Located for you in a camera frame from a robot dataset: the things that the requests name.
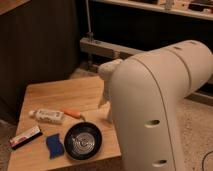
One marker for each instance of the blue sponge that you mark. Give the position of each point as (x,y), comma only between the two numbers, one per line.
(54,146)

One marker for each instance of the black red toothpaste box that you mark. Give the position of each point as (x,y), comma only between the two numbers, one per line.
(25,137)

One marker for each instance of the metal vertical pole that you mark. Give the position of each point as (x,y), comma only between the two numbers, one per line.
(90,33)

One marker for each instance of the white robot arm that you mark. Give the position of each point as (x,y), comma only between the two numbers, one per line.
(143,92)

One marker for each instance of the black ceramic bowl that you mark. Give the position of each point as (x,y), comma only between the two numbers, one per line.
(83,141)

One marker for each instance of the wooden shelf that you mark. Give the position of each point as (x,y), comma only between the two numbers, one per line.
(175,7)

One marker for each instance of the orange carrot toy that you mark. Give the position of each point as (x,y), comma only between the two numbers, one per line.
(73,113)

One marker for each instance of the grey metal beam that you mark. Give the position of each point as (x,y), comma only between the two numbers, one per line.
(108,50)

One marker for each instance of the white plastic bottle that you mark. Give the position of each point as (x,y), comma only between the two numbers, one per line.
(47,115)

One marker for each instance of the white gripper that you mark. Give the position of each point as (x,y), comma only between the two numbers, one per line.
(105,72)

